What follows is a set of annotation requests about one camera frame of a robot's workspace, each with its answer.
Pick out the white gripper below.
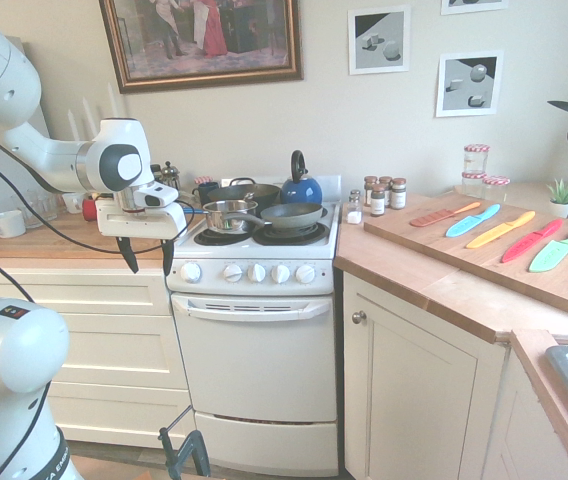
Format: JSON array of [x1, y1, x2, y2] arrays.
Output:
[[94, 196, 189, 278]]

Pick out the white oven door with handle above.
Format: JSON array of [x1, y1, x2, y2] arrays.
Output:
[[170, 292, 338, 424]]

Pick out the large white stove knob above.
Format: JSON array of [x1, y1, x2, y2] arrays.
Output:
[[179, 260, 203, 284]]

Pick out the black coil burner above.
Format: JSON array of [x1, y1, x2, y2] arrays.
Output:
[[193, 225, 256, 247], [253, 221, 333, 247]]

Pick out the glass french press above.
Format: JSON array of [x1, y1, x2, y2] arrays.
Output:
[[159, 160, 182, 194]]

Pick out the dark blue mug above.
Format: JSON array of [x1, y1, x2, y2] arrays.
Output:
[[192, 181, 222, 207]]

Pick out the stainless steel saucepan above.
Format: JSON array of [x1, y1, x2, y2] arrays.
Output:
[[182, 199, 261, 235]]

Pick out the white mug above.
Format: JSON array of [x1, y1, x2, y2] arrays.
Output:
[[60, 191, 88, 216]]

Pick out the cream drawer cabinet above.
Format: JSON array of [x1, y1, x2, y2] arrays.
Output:
[[0, 266, 196, 447]]

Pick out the black wok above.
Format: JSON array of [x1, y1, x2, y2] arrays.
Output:
[[206, 176, 283, 207]]

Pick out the clear glass tumbler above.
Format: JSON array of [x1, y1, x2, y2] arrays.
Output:
[[11, 191, 61, 229]]

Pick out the white coffee cup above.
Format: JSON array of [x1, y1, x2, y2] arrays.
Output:
[[0, 209, 28, 239]]

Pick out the grey frying pan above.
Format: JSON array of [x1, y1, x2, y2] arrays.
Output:
[[220, 201, 326, 232]]

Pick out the white electric stove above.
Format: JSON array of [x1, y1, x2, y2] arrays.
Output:
[[166, 174, 342, 479]]

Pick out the black metal clamp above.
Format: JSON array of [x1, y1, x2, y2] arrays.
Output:
[[158, 406, 212, 480]]

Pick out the glass salt shaker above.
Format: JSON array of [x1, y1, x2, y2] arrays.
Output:
[[345, 195, 363, 226]]

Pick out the framed oil painting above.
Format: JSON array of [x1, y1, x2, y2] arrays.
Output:
[[98, 0, 306, 96]]

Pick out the white stove bottom drawer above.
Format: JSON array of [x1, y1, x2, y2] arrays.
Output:
[[193, 409, 340, 479]]

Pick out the orange sheathed knife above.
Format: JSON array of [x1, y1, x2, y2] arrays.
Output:
[[409, 200, 482, 229]]

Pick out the cream corner cabinet door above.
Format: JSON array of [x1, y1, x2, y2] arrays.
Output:
[[343, 271, 508, 480]]

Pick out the print with cube and polyhedron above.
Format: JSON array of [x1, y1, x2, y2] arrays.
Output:
[[347, 4, 412, 77]]

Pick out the wooden cutting board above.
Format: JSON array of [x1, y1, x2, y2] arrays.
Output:
[[363, 191, 568, 326]]

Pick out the blue sheathed knife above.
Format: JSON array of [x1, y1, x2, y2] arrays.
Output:
[[444, 202, 502, 239]]

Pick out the short glass jar checked lid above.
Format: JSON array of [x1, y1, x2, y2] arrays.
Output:
[[460, 170, 488, 199], [482, 175, 511, 202]]

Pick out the tall glass jar checked lid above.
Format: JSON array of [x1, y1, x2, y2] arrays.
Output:
[[463, 143, 492, 177]]

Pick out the yellow sheathed knife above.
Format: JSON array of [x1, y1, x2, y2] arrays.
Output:
[[464, 209, 537, 251]]

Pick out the print with sphere and cubes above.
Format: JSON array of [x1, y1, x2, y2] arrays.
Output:
[[435, 49, 506, 119]]

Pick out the red sheathed knife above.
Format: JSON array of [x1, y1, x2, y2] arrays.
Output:
[[500, 217, 565, 265]]

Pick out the colourful knives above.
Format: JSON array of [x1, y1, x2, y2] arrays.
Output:
[[528, 225, 568, 274]]

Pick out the grey geometric shapes print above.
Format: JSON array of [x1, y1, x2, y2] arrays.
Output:
[[439, 0, 511, 17]]

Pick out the small plant in white pot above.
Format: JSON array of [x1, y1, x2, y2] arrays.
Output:
[[545, 177, 568, 220]]

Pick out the cream sink cabinet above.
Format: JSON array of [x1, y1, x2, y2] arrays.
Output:
[[483, 344, 568, 480]]

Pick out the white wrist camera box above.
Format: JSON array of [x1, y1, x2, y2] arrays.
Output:
[[136, 181, 181, 208]]

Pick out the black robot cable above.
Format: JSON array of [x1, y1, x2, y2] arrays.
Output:
[[0, 117, 198, 480]]

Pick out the blue kettle with black handle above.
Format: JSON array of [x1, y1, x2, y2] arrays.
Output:
[[279, 149, 325, 207]]

